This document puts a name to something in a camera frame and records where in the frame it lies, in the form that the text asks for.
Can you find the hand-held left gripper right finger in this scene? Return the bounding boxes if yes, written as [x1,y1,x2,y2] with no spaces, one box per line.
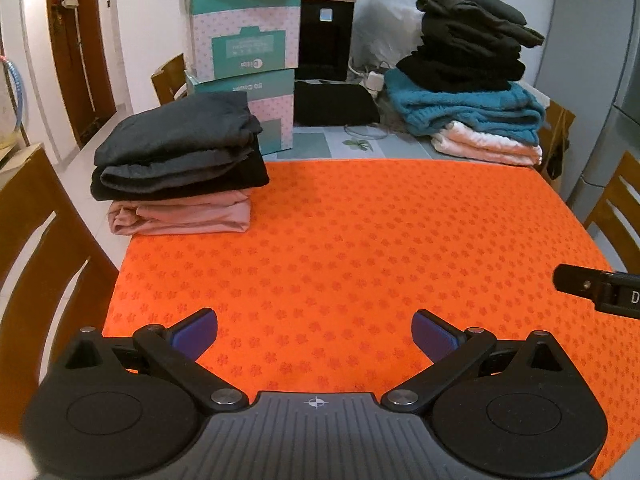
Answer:
[380,309,566,413]

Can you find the white plastic bag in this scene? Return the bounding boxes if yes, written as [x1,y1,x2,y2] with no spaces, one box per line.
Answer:
[350,0,426,71]

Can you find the teal knit sweater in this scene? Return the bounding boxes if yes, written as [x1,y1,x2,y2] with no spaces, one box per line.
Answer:
[384,67,546,145]

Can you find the teal and pink carton box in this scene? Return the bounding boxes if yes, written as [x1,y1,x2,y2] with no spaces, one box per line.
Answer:
[189,0,302,81]
[185,67,296,156]

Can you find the pastel hula hoop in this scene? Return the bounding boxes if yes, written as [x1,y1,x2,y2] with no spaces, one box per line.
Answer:
[0,52,26,136]

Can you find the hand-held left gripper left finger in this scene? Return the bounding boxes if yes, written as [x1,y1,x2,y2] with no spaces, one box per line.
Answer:
[62,307,250,411]

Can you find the orange patterned mat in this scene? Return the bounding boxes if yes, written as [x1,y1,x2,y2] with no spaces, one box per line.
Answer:
[102,159,621,478]

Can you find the water dispenser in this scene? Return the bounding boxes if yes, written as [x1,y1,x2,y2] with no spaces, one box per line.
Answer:
[299,0,358,82]

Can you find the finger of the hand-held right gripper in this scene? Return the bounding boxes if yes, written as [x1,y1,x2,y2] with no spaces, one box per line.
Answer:
[554,263,608,301]

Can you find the black folded garment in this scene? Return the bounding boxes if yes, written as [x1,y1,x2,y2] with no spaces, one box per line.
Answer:
[294,81,381,126]
[90,140,271,202]
[420,10,523,61]

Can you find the brown wooden door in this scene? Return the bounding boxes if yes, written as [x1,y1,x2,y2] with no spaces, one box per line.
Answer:
[45,0,118,150]

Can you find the white quilted folded garment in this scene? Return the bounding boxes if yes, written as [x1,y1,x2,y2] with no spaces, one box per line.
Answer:
[431,121,543,166]

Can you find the dark grey pants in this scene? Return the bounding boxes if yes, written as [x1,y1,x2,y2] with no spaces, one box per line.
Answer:
[94,91,263,196]

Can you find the grey refrigerator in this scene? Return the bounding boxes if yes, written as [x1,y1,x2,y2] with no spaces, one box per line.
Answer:
[532,0,640,221]

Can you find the pink folded garment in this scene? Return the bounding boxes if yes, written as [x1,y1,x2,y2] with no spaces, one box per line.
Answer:
[107,189,251,236]

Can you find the black knit sweater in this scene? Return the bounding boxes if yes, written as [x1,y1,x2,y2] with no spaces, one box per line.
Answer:
[396,45,527,92]

